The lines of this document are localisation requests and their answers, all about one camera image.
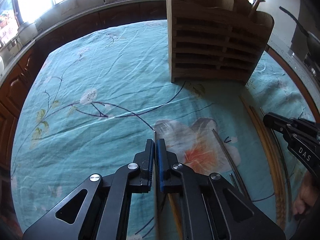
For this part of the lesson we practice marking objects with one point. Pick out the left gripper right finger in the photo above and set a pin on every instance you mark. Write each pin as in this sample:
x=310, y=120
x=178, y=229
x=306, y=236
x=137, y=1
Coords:
x=211, y=207

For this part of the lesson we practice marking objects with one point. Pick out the steel pot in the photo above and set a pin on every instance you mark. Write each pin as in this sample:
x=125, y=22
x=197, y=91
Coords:
x=26, y=32

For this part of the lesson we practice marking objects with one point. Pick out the wooden utensil holder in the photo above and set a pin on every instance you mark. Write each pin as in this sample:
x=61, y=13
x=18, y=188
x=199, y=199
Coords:
x=216, y=39

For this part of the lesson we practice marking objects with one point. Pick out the black pan handle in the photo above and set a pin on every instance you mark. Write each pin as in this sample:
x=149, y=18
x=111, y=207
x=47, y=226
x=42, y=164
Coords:
x=311, y=38

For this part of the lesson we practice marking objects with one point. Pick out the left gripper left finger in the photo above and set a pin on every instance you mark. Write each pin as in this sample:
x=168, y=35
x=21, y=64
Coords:
x=99, y=207

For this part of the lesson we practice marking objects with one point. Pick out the wooden chopstick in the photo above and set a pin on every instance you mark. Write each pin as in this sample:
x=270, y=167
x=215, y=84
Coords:
x=273, y=163
x=176, y=211

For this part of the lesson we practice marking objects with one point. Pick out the metal chopstick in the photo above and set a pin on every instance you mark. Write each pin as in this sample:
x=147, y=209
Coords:
x=233, y=165
x=155, y=188

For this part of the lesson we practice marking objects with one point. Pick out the right hand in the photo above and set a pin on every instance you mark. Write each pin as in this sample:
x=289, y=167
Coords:
x=307, y=195

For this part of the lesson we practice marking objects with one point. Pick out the teal floral tablecloth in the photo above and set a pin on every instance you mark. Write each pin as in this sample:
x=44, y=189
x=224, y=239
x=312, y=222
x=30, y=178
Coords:
x=97, y=100

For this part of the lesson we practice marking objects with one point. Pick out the chopstick in holder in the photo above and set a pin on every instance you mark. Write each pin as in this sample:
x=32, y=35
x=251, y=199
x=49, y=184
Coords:
x=254, y=8

